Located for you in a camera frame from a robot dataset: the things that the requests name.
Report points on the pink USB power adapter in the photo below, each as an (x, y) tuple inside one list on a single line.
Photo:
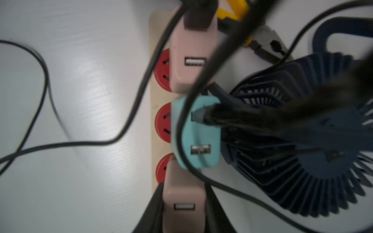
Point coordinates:
[(192, 43)]

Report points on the navy desk fan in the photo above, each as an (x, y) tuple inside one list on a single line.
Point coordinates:
[(321, 168)]

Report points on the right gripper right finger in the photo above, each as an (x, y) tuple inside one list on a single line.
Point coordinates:
[(216, 219)]

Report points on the beige red power strip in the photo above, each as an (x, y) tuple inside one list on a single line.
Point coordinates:
[(158, 21)]

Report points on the teal USB power adapter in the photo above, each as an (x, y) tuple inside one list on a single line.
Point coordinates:
[(201, 143)]

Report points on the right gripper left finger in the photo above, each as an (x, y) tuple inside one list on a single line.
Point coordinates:
[(151, 220)]

